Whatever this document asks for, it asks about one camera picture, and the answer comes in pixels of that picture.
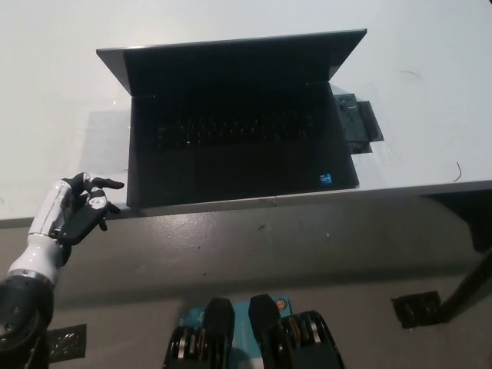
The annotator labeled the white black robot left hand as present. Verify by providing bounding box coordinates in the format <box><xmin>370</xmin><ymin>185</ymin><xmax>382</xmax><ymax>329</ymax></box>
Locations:
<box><xmin>28</xmin><ymin>172</ymin><xmax>125</xmax><ymax>246</ymax></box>

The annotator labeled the dark grey laptop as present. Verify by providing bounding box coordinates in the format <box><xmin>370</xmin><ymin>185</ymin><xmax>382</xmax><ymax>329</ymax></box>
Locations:
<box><xmin>95</xmin><ymin>28</ymin><xmax>368</xmax><ymax>211</ymax></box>

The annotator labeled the black floor outlet plate left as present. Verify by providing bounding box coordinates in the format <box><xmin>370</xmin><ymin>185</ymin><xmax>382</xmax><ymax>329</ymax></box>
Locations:
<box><xmin>47</xmin><ymin>323</ymin><xmax>88</xmax><ymax>363</ymax></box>

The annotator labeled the black floor outlet plate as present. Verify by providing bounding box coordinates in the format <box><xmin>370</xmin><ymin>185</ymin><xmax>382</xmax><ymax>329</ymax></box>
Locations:
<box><xmin>391</xmin><ymin>291</ymin><xmax>444</xmax><ymax>330</ymax></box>
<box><xmin>47</xmin><ymin>323</ymin><xmax>88</xmax><ymax>363</ymax></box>

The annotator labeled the wrinkled black tape patch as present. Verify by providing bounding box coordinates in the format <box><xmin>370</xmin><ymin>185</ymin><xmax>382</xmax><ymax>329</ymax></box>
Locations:
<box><xmin>331</xmin><ymin>91</ymin><xmax>374</xmax><ymax>155</ymax></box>

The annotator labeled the black floor outlet plate right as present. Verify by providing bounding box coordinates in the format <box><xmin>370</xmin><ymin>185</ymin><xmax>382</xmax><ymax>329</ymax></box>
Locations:
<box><xmin>391</xmin><ymin>291</ymin><xmax>444</xmax><ymax>330</ymax></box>

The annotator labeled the dark table frame beam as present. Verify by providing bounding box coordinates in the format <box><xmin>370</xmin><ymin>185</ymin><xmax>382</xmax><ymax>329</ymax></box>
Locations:
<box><xmin>421</xmin><ymin>189</ymin><xmax>492</xmax><ymax>251</ymax></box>

